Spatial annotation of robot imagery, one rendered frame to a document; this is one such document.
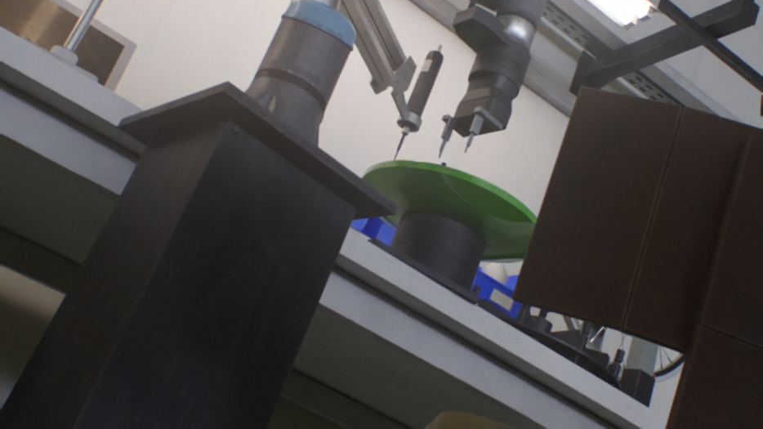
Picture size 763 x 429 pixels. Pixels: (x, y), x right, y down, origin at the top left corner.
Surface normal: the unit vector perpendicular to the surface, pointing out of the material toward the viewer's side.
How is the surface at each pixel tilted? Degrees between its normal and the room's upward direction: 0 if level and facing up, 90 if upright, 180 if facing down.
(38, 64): 90
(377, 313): 90
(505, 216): 156
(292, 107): 71
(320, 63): 90
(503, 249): 163
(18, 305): 90
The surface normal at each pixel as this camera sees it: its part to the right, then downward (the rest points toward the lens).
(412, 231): -0.56, -0.51
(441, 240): 0.14, -0.36
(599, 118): -0.16, -0.45
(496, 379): 0.52, -0.16
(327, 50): 0.68, -0.06
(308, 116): 0.80, -0.29
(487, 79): -0.73, -0.37
